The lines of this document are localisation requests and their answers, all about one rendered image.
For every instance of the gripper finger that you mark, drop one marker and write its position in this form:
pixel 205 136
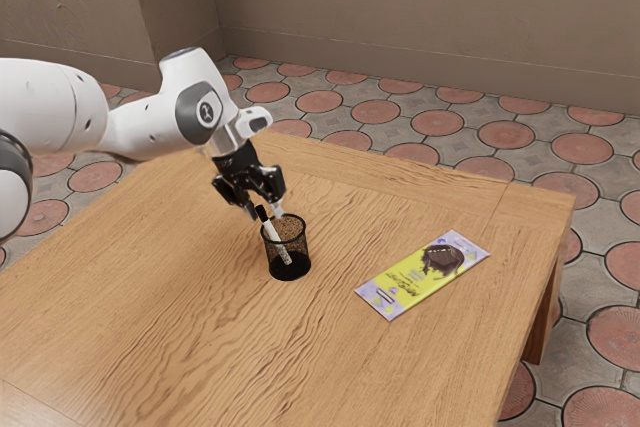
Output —
pixel 278 208
pixel 249 210

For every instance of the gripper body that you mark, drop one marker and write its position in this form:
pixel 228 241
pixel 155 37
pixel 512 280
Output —
pixel 248 175

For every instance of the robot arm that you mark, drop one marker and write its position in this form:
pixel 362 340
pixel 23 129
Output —
pixel 150 117

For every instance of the white pen with black cap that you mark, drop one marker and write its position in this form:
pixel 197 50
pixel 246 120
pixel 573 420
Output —
pixel 272 233

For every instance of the black mesh pen holder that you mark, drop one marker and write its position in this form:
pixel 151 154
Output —
pixel 286 249

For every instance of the yellow and lilac flat packet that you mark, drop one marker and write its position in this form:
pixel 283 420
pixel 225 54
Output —
pixel 421 273

